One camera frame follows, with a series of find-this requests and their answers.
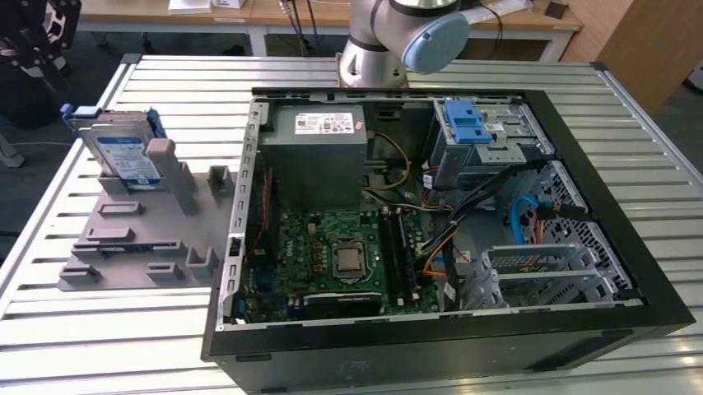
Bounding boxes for orange flat wire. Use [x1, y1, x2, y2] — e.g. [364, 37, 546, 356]
[421, 246, 458, 277]

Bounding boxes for black orange striped sticker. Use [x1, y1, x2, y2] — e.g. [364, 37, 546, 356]
[490, 253, 553, 273]

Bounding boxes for black PC case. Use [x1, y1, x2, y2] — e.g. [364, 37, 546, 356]
[200, 86, 698, 392]

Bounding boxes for silver CPU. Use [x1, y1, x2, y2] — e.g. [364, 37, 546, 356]
[334, 248, 364, 275]

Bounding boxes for wooden desk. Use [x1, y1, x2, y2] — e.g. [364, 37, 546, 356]
[76, 0, 585, 63]

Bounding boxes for blue drive bay latch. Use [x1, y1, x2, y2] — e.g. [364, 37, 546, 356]
[443, 98, 493, 145]

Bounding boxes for hard disk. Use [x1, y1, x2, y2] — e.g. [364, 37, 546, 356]
[59, 105, 166, 191]

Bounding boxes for black office chair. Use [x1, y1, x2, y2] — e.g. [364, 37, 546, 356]
[0, 69, 72, 128]

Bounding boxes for wooden cabinet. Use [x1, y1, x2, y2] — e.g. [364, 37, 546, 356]
[559, 0, 703, 119]

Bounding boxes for black cable bundle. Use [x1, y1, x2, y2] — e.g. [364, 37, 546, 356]
[422, 162, 549, 264]

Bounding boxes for yellow wire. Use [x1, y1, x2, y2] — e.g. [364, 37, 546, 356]
[364, 131, 414, 193]

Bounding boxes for gray metal desk foot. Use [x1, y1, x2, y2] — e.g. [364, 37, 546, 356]
[0, 117, 27, 169]

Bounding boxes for metal disk bay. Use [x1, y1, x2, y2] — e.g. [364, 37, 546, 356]
[461, 242, 645, 309]

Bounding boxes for white cardboard box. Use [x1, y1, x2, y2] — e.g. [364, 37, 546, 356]
[167, 0, 214, 16]

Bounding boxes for RAM stick in rack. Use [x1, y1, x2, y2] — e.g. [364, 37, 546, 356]
[96, 242, 159, 253]

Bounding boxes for thin red wire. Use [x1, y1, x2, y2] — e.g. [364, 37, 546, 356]
[260, 167, 272, 248]

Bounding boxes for metal optical drive cage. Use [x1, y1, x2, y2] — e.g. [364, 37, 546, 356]
[427, 98, 557, 190]

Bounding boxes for CPU socket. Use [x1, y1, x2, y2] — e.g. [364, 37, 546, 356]
[327, 235, 374, 286]

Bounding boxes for power wire with black connectors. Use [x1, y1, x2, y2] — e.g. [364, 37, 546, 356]
[530, 201, 594, 248]

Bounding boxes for green motherboard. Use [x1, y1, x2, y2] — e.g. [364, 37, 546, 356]
[244, 207, 441, 324]

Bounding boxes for blue data wire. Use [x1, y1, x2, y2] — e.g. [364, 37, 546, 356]
[510, 196, 543, 248]

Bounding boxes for black RAM stick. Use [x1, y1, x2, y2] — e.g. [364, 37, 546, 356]
[394, 207, 423, 302]

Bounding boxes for black graphics card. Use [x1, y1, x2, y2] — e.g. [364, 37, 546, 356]
[300, 290, 383, 318]

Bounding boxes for gray parts rack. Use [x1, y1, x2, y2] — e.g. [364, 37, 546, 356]
[58, 138, 243, 291]

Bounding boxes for gray power supply unit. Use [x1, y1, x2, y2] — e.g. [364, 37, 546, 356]
[258, 103, 370, 211]

